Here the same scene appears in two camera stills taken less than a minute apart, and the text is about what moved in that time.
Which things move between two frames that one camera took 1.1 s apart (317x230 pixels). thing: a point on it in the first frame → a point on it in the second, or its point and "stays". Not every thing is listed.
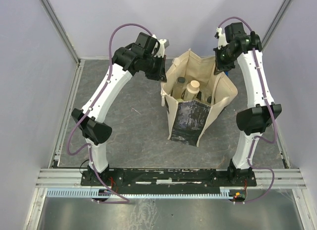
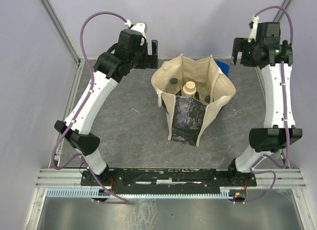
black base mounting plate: x=169 y=179 stays
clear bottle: x=181 y=80 → x=173 y=85
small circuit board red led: x=237 y=195 stays
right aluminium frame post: x=277 y=20 stays
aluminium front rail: x=71 y=178 stays
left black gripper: x=160 y=74 → x=150 y=61
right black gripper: x=219 y=67 → x=242 y=44
